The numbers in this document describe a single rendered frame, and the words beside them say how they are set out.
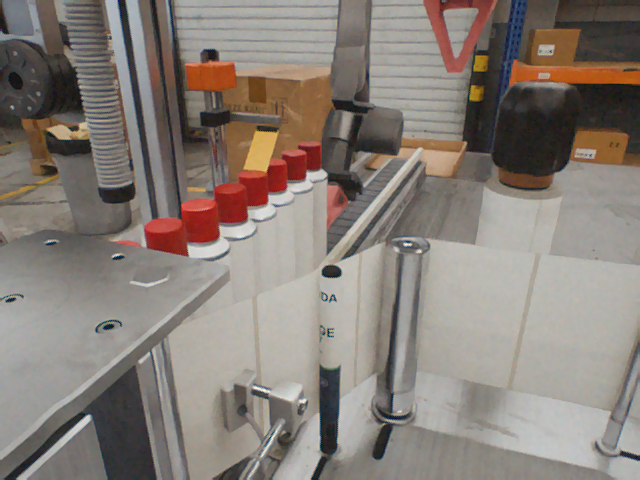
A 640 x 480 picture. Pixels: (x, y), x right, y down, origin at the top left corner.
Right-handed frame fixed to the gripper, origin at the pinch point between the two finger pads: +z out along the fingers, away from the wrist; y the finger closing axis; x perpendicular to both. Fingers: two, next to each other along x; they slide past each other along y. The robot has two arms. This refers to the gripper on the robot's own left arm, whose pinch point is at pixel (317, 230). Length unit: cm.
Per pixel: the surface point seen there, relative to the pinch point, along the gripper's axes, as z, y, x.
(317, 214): -0.5, 2.1, -7.1
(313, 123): -33.7, -18.4, 29.4
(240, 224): 7.3, 1.5, -26.3
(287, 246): 6.3, 2.0, -14.4
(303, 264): 7.1, 2.0, -7.6
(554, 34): -238, 45, 263
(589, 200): -32, 46, 58
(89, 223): -23, -209, 160
